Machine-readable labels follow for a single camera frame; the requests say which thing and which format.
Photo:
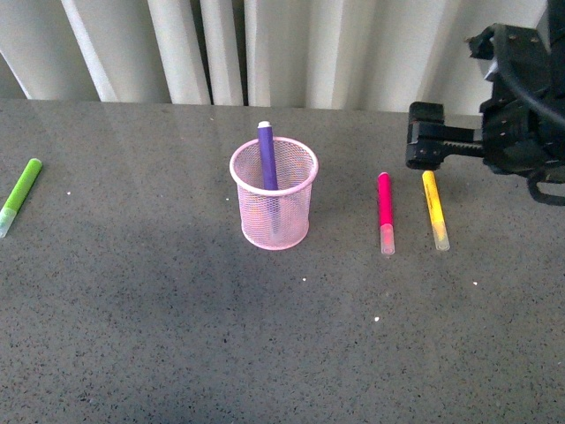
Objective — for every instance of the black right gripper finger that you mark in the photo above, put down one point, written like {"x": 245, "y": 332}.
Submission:
{"x": 430, "y": 141}

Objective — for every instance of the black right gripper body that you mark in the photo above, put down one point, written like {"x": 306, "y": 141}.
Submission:
{"x": 523, "y": 121}

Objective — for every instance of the pink marker pen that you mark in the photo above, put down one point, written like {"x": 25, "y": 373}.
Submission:
{"x": 387, "y": 237}

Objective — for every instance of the purple marker pen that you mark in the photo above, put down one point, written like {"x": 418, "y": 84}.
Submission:
{"x": 269, "y": 174}

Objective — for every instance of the pink mesh pen cup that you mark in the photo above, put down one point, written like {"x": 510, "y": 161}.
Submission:
{"x": 297, "y": 167}

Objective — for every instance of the yellow marker pen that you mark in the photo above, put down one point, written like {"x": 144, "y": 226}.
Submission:
{"x": 437, "y": 220}

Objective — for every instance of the white pleated curtain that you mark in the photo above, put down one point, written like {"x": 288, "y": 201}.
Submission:
{"x": 340, "y": 55}

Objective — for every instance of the green marker pen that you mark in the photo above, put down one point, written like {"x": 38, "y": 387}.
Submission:
{"x": 18, "y": 194}

